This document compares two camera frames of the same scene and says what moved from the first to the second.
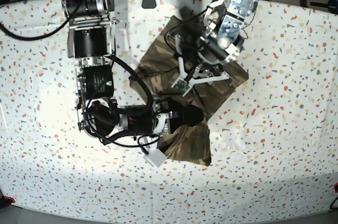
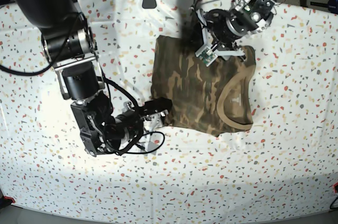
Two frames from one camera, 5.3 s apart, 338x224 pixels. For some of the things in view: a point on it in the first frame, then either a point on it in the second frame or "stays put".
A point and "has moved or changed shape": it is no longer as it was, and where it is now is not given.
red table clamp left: [8, 197] stays put
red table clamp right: [335, 187] stays put
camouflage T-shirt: [176, 65] has moved or changed shape
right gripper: [169, 116] → [133, 119]
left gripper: [210, 56] → [225, 27]
